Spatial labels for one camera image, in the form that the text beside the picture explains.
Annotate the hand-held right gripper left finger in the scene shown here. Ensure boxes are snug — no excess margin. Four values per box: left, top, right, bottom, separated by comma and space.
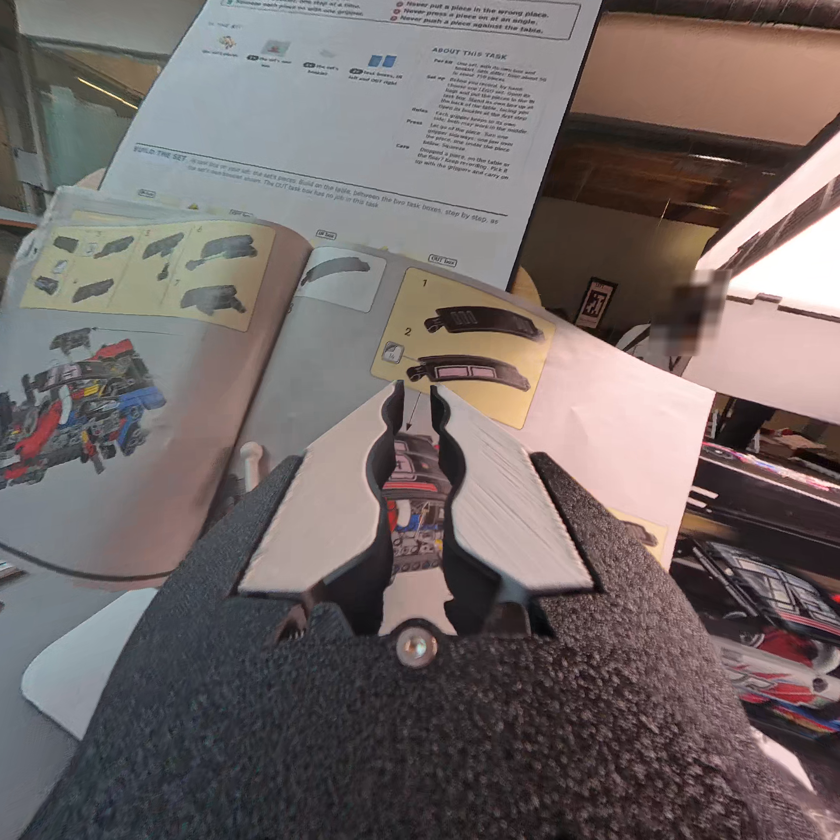
236, 379, 406, 601

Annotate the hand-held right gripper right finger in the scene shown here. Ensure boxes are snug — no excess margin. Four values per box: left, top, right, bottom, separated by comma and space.
430, 384, 598, 601

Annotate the instruction booklet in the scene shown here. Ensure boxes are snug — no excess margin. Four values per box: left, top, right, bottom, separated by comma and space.
0, 185, 716, 592

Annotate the small marker poster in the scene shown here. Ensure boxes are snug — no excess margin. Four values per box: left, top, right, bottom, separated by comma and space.
574, 277, 618, 329

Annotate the toy car set box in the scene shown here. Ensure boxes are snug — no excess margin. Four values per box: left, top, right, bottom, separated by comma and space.
669, 440, 840, 746

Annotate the white booklet stand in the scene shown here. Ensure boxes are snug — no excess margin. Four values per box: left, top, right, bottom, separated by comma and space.
20, 441, 265, 739

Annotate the white softbox light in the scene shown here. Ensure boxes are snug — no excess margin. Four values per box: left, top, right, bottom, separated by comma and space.
682, 118, 840, 427

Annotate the white instruction sheet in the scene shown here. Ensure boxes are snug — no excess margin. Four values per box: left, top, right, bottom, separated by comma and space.
101, 0, 605, 290

